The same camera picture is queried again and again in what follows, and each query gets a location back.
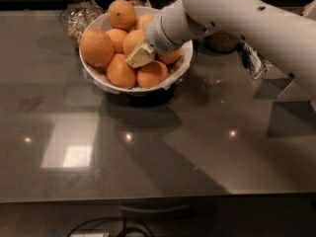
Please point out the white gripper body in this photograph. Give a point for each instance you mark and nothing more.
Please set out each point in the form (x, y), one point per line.
(157, 37)

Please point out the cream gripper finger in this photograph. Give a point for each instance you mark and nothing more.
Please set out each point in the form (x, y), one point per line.
(141, 55)

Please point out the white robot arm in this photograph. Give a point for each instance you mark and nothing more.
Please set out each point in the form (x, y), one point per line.
(287, 40)

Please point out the center orange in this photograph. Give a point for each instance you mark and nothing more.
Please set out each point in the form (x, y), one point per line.
(131, 40)

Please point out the front right orange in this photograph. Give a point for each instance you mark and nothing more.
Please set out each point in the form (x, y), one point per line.
(152, 74)

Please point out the back right yellowish orange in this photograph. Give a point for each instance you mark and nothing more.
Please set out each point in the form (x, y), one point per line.
(143, 20)

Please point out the front left orange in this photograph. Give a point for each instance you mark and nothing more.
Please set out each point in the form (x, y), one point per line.
(120, 73)

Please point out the small middle left orange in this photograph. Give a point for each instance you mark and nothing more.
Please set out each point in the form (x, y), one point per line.
(117, 36)

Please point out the white bowl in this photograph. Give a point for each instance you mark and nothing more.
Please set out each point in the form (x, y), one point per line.
(177, 70)

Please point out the top orange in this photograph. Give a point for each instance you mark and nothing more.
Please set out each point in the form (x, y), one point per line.
(122, 15)

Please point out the left large orange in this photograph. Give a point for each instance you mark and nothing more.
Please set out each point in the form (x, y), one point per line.
(96, 48)

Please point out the right glass cereal jar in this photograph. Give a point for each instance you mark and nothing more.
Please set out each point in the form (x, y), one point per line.
(221, 42)

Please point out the left glass cereal jar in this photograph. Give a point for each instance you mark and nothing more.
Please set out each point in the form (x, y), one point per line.
(77, 16)

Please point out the clear plastic cutlery packet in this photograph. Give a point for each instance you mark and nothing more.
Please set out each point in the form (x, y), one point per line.
(253, 62)

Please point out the white napkin holder box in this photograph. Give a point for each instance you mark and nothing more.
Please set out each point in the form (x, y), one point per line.
(292, 92)

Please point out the white power adapter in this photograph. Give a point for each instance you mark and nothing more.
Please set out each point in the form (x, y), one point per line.
(91, 234)

